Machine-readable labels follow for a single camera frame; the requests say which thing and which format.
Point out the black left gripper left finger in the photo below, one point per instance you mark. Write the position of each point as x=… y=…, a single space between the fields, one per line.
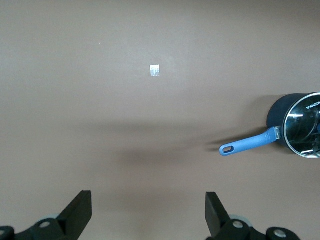
x=75 y=215

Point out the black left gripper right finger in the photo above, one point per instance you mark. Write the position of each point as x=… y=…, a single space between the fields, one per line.
x=217 y=217

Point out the glass lid with blue knob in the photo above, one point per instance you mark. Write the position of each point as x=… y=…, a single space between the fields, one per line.
x=302 y=130

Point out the brown table cover cloth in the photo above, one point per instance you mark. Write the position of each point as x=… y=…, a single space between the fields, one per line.
x=100 y=100

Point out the small clear tape square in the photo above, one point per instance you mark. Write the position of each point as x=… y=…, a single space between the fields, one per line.
x=155 y=70

